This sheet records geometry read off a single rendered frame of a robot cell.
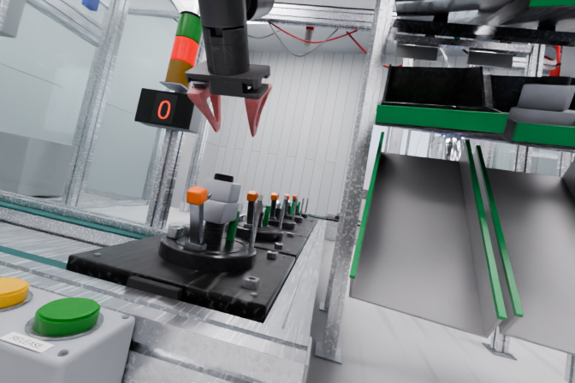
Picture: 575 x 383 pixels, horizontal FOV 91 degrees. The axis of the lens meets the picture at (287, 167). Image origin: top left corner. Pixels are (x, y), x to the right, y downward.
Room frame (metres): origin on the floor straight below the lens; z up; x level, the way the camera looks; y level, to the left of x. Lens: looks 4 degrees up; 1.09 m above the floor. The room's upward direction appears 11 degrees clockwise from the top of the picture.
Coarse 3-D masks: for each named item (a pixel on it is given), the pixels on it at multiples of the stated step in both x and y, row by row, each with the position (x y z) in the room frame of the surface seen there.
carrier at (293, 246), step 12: (240, 216) 0.70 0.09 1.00; (264, 216) 0.72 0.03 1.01; (240, 228) 0.62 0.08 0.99; (264, 228) 0.67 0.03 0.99; (276, 228) 0.71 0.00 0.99; (264, 240) 0.62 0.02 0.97; (276, 240) 0.64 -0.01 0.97; (288, 240) 0.69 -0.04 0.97; (300, 240) 0.72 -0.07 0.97; (288, 252) 0.56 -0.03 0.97; (300, 252) 0.64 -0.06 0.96
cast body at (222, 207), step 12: (216, 180) 0.42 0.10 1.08; (228, 180) 0.42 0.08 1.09; (216, 192) 0.41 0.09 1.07; (228, 192) 0.41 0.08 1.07; (204, 204) 0.40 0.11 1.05; (216, 204) 0.40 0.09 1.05; (228, 204) 0.41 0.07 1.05; (204, 216) 0.40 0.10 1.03; (216, 216) 0.40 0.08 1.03; (228, 216) 0.42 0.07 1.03
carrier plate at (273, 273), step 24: (144, 240) 0.45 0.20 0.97; (72, 264) 0.33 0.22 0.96; (96, 264) 0.33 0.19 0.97; (120, 264) 0.33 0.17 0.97; (144, 264) 0.35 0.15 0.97; (168, 264) 0.36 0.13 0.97; (264, 264) 0.44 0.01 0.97; (288, 264) 0.47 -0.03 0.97; (192, 288) 0.31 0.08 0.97; (216, 288) 0.32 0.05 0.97; (240, 288) 0.33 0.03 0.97; (264, 288) 0.34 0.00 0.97; (240, 312) 0.30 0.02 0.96; (264, 312) 0.30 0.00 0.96
